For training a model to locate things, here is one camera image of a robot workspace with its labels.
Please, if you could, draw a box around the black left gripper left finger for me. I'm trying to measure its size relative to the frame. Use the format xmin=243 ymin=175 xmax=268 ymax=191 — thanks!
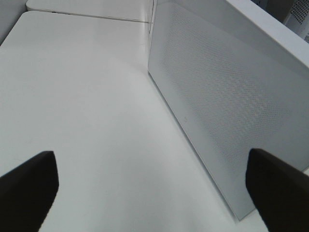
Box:
xmin=0 ymin=151 xmax=59 ymax=232

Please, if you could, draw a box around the white microwave oven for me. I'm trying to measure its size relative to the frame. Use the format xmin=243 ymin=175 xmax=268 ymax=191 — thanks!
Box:
xmin=147 ymin=0 xmax=309 ymax=45

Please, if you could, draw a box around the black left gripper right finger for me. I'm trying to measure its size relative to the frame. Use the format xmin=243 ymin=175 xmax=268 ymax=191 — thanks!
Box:
xmin=245 ymin=148 xmax=309 ymax=232

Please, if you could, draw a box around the white microwave door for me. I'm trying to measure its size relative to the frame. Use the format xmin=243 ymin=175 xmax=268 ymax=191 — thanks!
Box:
xmin=148 ymin=0 xmax=309 ymax=219

